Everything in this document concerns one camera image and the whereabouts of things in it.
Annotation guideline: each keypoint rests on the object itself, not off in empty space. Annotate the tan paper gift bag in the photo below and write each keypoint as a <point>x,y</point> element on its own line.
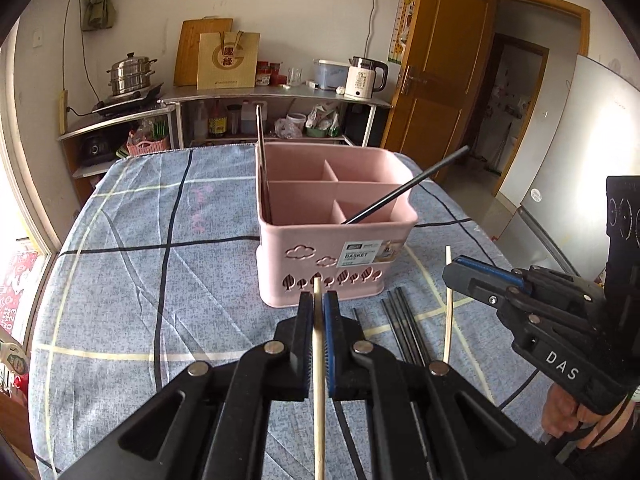
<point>227,65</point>

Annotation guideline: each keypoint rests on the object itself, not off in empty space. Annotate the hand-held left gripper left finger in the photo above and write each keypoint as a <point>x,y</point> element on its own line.
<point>304,355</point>

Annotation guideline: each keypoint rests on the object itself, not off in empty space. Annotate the dark glass jar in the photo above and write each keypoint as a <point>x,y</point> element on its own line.
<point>234,121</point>

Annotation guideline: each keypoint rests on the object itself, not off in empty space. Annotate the wooden cutting board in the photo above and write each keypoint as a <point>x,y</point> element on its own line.
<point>190,50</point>

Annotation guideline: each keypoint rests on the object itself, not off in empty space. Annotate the clear plastic storage box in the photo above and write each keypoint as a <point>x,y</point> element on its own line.
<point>330,75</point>

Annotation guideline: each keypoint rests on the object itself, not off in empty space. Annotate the red-lidded jar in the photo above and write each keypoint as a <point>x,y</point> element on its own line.
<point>262,75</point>
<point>275,72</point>

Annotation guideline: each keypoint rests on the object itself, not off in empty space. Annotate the pink utensil basket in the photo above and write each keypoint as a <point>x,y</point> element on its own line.
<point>300,240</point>

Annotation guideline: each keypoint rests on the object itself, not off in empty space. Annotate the dark liquid plastic jug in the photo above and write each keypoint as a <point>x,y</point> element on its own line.
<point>248,120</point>

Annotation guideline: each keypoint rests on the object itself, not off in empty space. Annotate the low metal shelf stand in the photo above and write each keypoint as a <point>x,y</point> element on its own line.
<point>115,120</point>

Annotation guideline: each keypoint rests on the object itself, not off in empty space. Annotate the long metal shelf table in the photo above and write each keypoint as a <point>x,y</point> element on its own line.
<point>280,92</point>

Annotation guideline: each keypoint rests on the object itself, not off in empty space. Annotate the wooden door frame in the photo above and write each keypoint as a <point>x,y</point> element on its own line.
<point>582,25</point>

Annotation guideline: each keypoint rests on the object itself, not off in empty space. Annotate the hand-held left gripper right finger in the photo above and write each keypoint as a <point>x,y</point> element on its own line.
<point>330,352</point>

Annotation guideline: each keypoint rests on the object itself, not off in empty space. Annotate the black induction cooker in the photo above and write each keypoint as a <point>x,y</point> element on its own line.
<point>125,102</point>

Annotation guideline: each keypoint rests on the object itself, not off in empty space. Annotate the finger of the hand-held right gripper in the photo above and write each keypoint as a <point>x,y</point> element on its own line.
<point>492,271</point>
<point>470,285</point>

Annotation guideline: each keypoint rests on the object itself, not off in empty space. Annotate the person's right forearm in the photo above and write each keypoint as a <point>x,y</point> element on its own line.
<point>620,450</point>

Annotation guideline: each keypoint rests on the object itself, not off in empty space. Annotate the crumpled plastic bag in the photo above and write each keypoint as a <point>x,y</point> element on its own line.
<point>284,129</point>

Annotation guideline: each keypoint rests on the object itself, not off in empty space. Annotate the silver refrigerator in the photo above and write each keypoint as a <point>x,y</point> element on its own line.
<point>565,160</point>

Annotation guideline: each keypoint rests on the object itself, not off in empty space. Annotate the soy sauce bottle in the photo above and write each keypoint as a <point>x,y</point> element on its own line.
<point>217,122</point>

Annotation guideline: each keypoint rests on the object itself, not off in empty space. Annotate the white electric kettle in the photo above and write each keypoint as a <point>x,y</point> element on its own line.
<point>360,80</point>

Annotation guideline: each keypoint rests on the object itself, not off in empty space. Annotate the drinking glass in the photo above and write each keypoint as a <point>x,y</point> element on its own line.
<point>295,77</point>

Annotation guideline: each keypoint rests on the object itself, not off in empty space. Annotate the small pink woven basket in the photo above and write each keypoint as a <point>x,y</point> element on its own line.
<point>147,147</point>

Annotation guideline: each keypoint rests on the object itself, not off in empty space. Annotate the black kitchen appliance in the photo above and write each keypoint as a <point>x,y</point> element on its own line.
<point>95,150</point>

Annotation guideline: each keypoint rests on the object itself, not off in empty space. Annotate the red printed packaging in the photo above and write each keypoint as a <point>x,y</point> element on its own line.
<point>17,285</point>

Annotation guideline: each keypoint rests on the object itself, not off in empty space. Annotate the steel steamer pot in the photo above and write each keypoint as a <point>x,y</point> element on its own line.
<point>131,77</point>

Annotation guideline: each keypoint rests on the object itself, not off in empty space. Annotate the white plastic tub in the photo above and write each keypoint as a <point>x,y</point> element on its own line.
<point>296,121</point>

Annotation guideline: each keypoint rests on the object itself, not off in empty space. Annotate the person's right hand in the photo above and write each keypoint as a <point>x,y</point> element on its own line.
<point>560,415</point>

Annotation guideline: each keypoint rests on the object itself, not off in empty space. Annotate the wooden door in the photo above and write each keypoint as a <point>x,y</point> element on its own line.
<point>440,60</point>

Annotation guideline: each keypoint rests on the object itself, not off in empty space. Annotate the wooden chopstick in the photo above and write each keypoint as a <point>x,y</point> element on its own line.
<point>446,330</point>
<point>318,435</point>

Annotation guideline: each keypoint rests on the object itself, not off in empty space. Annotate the white wall switch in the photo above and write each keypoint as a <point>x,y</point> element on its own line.
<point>37,38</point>

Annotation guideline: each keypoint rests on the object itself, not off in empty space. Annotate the green bowl with packets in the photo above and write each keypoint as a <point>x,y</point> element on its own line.
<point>322,127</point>

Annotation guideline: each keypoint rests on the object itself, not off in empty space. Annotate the giraffe height chart poster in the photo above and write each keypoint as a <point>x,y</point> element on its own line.
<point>401,25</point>

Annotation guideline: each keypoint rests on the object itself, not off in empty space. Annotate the wall power strip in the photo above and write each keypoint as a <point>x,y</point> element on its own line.
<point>63,110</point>

